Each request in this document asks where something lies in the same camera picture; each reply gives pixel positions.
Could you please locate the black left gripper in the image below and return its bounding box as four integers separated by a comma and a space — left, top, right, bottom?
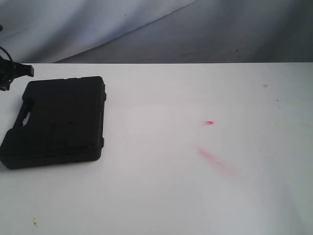
0, 55, 34, 92

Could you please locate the white backdrop cloth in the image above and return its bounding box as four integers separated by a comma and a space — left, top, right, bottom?
0, 0, 313, 63

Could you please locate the black plastic carry case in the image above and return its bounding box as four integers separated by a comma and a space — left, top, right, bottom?
0, 76, 106, 169

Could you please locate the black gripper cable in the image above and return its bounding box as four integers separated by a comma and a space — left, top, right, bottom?
0, 46, 14, 66

